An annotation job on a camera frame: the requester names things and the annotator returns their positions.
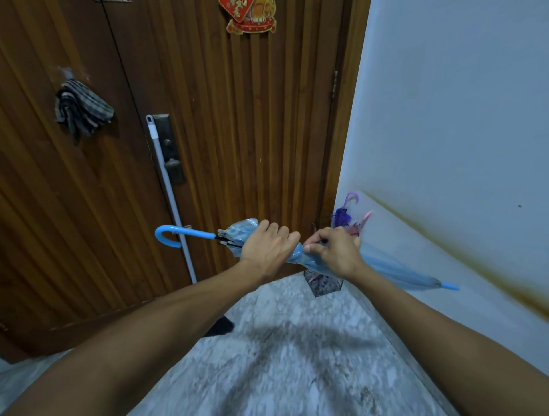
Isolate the person's right forearm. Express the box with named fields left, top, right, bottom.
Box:
left=347, top=262, right=549, bottom=416

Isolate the person's left forearm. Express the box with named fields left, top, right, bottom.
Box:
left=0, top=261, right=260, bottom=416

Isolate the grey striped cloth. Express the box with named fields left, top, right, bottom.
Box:
left=54, top=78, right=116, bottom=143

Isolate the patterned umbrella stand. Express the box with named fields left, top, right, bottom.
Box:
left=303, top=269, right=345, bottom=298

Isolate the light blue umbrella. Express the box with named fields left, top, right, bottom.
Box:
left=154, top=218, right=460, bottom=292

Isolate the purple umbrella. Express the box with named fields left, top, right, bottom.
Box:
left=331, top=192, right=360, bottom=229

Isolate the dark metal door lock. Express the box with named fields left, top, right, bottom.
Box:
left=152, top=113, right=186, bottom=186

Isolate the red and gold door decoration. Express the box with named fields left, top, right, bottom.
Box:
left=218, top=0, right=278, bottom=35

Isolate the brown wooden side panel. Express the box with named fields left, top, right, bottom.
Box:
left=0, top=0, right=191, bottom=365

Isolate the pink umbrella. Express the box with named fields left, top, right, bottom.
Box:
left=344, top=210, right=373, bottom=237

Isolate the person's right hand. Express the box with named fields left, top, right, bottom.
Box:
left=303, top=227, right=366, bottom=282

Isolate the mop with white handle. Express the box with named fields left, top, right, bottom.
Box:
left=145, top=114, right=236, bottom=339

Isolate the brown wooden door frame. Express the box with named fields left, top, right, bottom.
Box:
left=319, top=0, right=372, bottom=230

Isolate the brown wooden door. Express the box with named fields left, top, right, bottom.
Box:
left=102, top=0, right=346, bottom=285

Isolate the person's left hand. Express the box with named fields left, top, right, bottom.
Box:
left=239, top=220, right=302, bottom=284

